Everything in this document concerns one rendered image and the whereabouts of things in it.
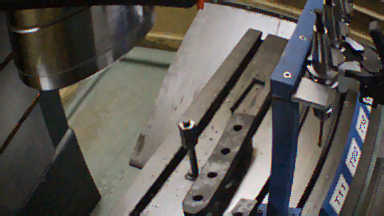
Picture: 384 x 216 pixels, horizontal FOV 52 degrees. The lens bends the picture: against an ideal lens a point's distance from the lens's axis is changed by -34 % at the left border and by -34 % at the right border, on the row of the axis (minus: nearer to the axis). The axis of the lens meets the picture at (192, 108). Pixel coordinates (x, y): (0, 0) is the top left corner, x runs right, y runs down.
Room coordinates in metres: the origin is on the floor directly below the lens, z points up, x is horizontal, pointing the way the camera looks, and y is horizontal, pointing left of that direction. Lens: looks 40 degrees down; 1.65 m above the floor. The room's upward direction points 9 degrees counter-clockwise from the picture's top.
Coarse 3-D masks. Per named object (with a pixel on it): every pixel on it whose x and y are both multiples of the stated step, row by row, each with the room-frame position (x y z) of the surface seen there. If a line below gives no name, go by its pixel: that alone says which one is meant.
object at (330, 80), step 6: (336, 66) 0.56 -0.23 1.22; (312, 72) 0.55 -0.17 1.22; (336, 72) 0.54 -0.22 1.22; (312, 78) 0.54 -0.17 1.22; (318, 78) 0.53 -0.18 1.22; (324, 78) 0.53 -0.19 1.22; (330, 78) 0.53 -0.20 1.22; (336, 78) 0.53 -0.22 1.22; (330, 84) 0.53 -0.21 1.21; (336, 84) 0.54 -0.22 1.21
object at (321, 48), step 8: (320, 32) 0.55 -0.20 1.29; (320, 40) 0.55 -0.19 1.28; (328, 40) 0.55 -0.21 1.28; (312, 48) 0.56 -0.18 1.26; (320, 48) 0.55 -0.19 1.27; (328, 48) 0.55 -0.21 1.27; (312, 56) 0.56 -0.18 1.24; (320, 56) 0.54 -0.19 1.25; (328, 56) 0.54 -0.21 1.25; (312, 64) 0.56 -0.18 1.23; (320, 64) 0.54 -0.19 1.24; (328, 64) 0.54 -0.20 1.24; (320, 72) 0.54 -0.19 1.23; (328, 72) 0.54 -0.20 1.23
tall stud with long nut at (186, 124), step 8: (184, 120) 0.72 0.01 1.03; (192, 120) 0.73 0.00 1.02; (184, 128) 0.71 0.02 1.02; (192, 128) 0.71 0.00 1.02; (184, 136) 0.71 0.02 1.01; (192, 136) 0.71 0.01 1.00; (184, 144) 0.71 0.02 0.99; (192, 144) 0.71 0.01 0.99; (192, 152) 0.71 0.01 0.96; (192, 160) 0.71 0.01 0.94; (192, 168) 0.72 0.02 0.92; (200, 168) 0.73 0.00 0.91; (192, 176) 0.71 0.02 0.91
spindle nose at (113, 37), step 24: (24, 24) 0.32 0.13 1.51; (48, 24) 0.31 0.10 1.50; (72, 24) 0.31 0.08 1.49; (96, 24) 0.32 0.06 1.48; (120, 24) 0.33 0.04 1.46; (144, 24) 0.35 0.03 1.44; (24, 48) 0.32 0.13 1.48; (48, 48) 0.31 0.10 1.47; (72, 48) 0.31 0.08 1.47; (96, 48) 0.32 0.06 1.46; (120, 48) 0.33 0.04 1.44; (24, 72) 0.33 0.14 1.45; (48, 72) 0.31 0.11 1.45; (72, 72) 0.31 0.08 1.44; (96, 72) 0.32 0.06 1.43
